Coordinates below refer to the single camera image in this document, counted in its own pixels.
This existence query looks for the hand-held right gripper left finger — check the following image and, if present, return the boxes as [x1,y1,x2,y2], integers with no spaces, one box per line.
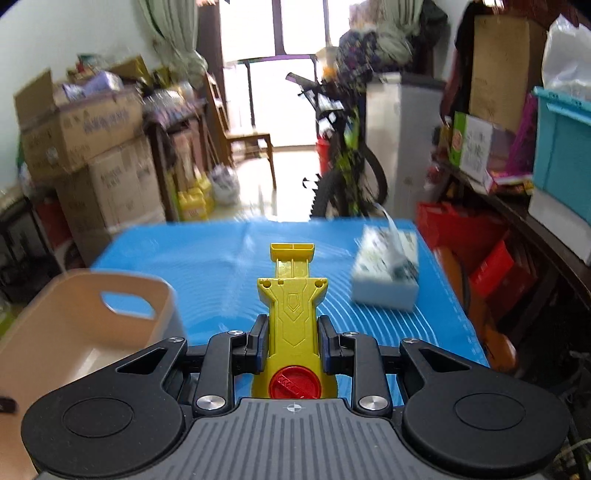
[115,314,271,413]

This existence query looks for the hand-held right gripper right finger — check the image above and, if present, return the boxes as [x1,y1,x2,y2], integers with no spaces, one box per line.
[318,315,472,411]

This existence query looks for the yellow toy launcher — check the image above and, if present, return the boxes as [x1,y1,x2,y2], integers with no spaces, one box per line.
[250,242,341,400]

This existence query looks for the beige plastic basket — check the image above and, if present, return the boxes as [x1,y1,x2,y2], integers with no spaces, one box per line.
[0,270,188,480]

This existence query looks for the white tissue box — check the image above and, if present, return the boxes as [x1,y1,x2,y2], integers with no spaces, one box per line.
[350,203,420,311]

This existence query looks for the blue silicone mat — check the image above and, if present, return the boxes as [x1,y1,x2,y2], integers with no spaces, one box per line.
[89,219,491,398]

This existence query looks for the yellow plastic jugs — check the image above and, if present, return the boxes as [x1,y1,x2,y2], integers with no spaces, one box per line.
[177,174,214,223]

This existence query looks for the knotted white floor bag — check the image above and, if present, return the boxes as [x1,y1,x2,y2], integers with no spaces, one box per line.
[209,165,242,206]

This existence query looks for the red paper bags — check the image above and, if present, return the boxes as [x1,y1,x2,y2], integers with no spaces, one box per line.
[415,200,537,320]

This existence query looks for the black green bicycle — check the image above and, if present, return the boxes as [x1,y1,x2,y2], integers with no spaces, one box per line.
[285,69,389,220]

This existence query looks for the wooden chair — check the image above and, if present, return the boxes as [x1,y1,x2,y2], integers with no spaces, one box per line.
[205,74,278,190]

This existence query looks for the large closed cardboard box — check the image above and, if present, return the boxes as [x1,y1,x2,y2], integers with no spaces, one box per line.
[54,136,167,265]

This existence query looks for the dark wooden bench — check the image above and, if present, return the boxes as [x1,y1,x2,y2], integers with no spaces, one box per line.
[431,156,591,325]

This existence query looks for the green and white carton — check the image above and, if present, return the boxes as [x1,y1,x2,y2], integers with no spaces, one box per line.
[448,111,495,193]

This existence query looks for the white box under bin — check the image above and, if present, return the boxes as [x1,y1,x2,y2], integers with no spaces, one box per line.
[528,189,591,265]

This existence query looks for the open cardboard box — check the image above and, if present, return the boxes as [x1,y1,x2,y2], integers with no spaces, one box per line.
[14,68,144,184]

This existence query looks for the teal storage bin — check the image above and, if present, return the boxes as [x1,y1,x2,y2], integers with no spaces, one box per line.
[530,86,591,197]

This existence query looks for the pile of clothes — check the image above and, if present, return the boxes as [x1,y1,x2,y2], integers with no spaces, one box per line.
[336,0,450,75]

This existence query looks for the pale green curtain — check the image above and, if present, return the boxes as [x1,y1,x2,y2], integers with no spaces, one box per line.
[137,0,209,71]

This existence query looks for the tall brown cardboard panel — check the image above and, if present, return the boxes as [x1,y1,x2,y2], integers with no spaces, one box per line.
[468,14,548,135]

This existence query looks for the white plastic bag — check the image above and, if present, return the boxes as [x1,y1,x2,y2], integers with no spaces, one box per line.
[540,14,591,91]

